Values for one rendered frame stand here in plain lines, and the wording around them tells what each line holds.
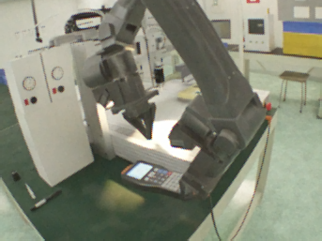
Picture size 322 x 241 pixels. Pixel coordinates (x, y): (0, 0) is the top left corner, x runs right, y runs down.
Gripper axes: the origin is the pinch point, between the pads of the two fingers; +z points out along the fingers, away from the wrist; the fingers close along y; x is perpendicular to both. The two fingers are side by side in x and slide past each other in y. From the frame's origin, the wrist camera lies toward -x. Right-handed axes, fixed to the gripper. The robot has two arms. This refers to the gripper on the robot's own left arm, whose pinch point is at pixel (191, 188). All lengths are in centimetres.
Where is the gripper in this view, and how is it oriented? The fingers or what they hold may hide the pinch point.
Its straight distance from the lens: 55.5
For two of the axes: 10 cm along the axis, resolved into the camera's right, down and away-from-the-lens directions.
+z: -3.3, 7.3, 6.0
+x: 7.9, 5.6, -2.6
